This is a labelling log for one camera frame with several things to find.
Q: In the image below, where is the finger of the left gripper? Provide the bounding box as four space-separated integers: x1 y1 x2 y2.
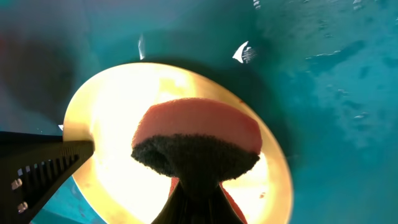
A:
1 131 94 224

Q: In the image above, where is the red sponge with dark scourer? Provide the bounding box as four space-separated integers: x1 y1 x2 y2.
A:
131 98 262 224

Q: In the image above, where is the yellow-green plate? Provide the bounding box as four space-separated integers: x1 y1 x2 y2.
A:
63 63 293 224

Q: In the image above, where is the teal plastic serving tray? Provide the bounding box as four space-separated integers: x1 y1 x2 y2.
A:
1 0 397 223

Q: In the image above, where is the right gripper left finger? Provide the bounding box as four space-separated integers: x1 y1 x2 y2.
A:
152 182 191 224

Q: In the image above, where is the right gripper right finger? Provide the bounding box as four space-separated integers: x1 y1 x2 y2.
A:
198 185 243 224

